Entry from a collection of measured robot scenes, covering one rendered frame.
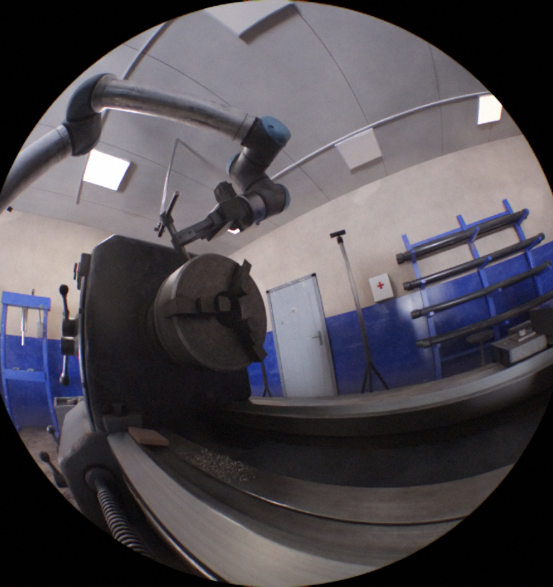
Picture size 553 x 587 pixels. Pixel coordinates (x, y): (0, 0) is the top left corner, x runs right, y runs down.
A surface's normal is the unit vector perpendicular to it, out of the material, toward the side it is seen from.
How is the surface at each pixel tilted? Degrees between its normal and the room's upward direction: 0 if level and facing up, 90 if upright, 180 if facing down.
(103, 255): 90
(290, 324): 90
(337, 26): 180
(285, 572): 36
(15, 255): 90
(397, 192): 90
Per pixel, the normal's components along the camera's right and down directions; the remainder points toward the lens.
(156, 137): 0.16, 0.95
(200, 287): 0.79, -0.28
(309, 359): -0.59, -0.11
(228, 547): -0.48, -0.84
